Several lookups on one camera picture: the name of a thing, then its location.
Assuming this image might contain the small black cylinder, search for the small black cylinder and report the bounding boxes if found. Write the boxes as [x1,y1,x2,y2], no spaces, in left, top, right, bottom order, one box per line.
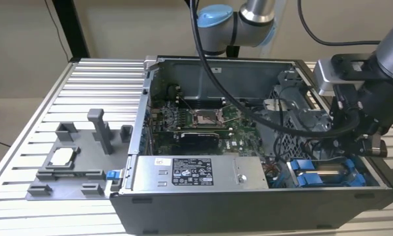
[165,84,181,99]

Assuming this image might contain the blue plastic disk carrier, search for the blue plastic disk carrier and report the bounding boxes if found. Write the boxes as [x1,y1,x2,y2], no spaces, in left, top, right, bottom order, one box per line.
[296,172,368,187]

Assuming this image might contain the red and black twisted wire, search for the red and black twisted wire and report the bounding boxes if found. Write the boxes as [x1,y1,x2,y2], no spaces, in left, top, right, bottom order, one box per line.
[264,163,281,181]

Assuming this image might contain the CPU socket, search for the CPU socket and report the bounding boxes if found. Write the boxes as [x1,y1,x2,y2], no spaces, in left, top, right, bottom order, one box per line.
[192,109,225,127]

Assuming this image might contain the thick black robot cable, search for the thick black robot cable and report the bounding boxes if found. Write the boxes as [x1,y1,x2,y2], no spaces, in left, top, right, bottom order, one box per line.
[186,0,361,138]
[296,0,382,47]

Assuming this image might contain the black metal post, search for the black metal post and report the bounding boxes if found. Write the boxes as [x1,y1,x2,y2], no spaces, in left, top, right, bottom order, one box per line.
[52,0,89,62]

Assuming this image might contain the metal socket cover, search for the metal socket cover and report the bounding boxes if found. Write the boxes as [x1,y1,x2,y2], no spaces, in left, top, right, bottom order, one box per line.
[221,104,246,122]

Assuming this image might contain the grey parts rack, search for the grey parts rack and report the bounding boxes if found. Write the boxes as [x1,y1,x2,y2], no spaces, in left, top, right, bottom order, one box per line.
[25,108,134,201]

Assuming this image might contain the black PC case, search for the black PC case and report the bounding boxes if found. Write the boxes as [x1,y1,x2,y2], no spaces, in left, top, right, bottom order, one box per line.
[108,55,393,236]

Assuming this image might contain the green motherboard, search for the green motherboard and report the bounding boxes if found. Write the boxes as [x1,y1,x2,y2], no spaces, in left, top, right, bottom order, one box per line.
[149,97,266,157]

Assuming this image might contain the silver CPU chip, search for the silver CPU chip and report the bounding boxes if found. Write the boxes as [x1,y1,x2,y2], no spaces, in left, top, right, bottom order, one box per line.
[51,147,78,166]

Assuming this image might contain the silver power supply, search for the silver power supply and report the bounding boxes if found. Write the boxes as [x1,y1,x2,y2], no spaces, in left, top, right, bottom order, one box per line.
[130,155,269,191]

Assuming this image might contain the black graphics card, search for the black graphics card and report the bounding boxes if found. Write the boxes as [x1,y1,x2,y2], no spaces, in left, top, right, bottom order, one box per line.
[156,130,221,151]

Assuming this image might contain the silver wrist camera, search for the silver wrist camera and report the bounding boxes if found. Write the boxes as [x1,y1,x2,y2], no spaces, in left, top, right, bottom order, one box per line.
[313,54,373,97]

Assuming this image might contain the locking lever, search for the locking lever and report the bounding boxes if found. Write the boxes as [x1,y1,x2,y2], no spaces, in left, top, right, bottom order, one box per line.
[178,95,194,111]

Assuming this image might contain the grey metal drive cage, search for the grey metal drive cage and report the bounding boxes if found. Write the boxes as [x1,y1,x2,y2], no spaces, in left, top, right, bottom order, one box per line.
[252,70,348,163]

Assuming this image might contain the metal disk bay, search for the metal disk bay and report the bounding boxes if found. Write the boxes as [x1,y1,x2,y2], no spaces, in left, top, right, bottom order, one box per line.
[285,153,369,189]

